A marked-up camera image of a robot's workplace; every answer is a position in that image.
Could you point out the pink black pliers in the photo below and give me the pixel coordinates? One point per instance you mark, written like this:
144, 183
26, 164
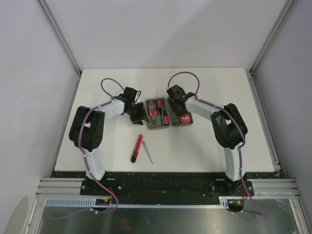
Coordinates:
152, 111

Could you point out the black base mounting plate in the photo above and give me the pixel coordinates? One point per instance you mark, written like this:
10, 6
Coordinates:
122, 182

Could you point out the pink black utility knife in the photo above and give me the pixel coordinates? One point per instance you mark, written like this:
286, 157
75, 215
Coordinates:
136, 148

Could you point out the small pink handle screwdriver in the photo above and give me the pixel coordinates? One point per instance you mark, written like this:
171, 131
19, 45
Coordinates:
165, 120

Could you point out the red tape measure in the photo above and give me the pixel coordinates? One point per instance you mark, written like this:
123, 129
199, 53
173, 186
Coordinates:
185, 119

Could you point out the aluminium frame post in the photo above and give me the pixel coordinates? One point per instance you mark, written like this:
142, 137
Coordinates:
276, 28
59, 35

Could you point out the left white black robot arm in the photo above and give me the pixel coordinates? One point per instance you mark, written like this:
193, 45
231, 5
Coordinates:
87, 129

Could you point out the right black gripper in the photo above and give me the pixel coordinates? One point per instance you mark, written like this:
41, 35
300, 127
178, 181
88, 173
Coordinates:
173, 103

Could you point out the grey plastic tool case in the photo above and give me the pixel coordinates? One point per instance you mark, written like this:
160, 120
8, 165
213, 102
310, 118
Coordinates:
173, 119

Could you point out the left aluminium frame post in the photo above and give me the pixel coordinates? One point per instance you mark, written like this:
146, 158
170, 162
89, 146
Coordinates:
59, 35

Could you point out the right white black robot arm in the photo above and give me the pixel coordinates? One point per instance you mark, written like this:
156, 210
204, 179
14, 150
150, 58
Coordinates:
228, 126

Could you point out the clear tester screwdriver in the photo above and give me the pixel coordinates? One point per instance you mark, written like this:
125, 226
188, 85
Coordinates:
147, 152

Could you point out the grey slotted cable duct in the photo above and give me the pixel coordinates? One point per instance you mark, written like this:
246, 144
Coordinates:
105, 203

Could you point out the right aluminium frame post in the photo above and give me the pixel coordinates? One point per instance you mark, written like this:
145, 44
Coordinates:
276, 28

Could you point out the pink handle bit screwdriver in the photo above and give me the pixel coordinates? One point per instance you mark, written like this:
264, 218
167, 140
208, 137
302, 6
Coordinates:
160, 107

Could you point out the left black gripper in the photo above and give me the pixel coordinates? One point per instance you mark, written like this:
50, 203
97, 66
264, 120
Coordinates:
142, 115

